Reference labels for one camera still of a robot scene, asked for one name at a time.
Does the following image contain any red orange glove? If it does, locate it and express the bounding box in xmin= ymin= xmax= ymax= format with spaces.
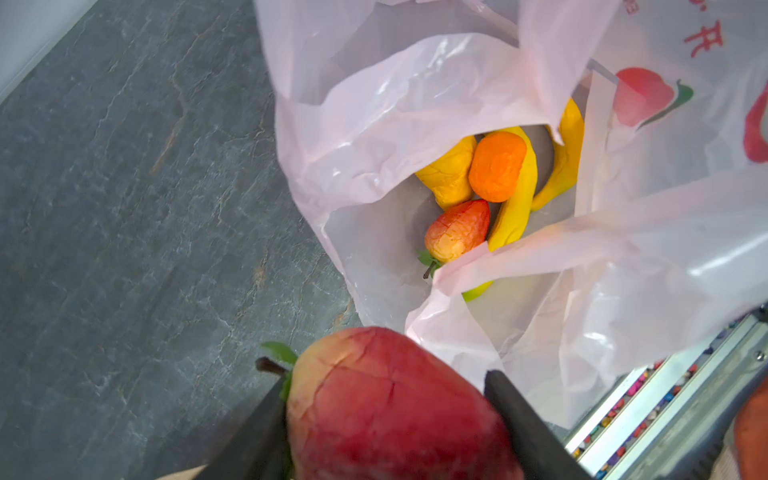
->
xmin=734 ymin=379 xmax=768 ymax=480

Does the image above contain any pink plastic bag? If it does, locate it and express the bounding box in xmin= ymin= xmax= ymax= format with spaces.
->
xmin=255 ymin=1 xmax=767 ymax=427

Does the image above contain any orange small fruit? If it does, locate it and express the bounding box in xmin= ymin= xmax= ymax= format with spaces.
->
xmin=468 ymin=131 xmax=528 ymax=203

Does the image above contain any yellow banana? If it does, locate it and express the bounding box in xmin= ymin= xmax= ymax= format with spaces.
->
xmin=531 ymin=99 xmax=585 ymax=212
xmin=461 ymin=125 xmax=539 ymax=302

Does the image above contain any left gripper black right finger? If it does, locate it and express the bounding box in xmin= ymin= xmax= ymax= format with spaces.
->
xmin=484 ymin=370 xmax=591 ymax=480

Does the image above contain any beige cloth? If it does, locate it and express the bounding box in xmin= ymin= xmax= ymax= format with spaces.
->
xmin=709 ymin=429 xmax=741 ymax=480

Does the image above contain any yellow orange round fruit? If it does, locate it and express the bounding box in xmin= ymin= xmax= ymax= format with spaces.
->
xmin=415 ymin=136 xmax=477 ymax=210

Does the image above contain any red strawberry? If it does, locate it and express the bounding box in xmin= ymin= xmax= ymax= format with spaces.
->
xmin=419 ymin=199 xmax=490 ymax=279
xmin=257 ymin=327 xmax=524 ymax=479

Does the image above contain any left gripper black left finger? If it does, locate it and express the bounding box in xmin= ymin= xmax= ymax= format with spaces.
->
xmin=195 ymin=379 xmax=289 ymax=480

